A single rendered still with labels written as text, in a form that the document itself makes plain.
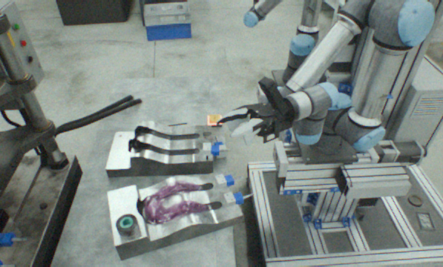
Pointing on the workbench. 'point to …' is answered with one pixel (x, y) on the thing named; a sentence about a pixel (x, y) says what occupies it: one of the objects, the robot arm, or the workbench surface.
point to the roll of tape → (127, 225)
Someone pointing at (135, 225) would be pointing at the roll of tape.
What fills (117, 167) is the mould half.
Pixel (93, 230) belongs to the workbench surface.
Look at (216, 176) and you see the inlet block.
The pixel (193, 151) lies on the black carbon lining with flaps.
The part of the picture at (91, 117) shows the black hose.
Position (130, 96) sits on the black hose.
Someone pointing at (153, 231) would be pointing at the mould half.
